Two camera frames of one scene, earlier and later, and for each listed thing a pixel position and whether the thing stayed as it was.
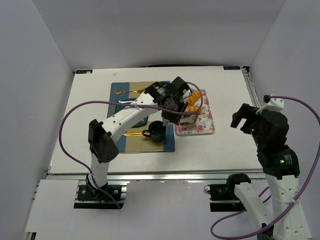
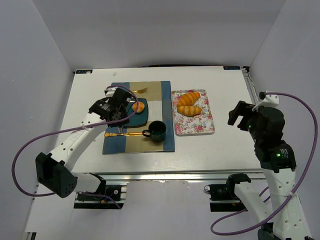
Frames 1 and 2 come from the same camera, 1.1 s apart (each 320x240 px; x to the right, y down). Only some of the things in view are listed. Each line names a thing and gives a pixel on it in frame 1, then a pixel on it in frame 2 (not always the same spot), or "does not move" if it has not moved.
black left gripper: [171, 117] to [117, 116]
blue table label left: [84, 71] does not move
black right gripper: [241, 114] does not move
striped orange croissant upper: [192, 98] does not move
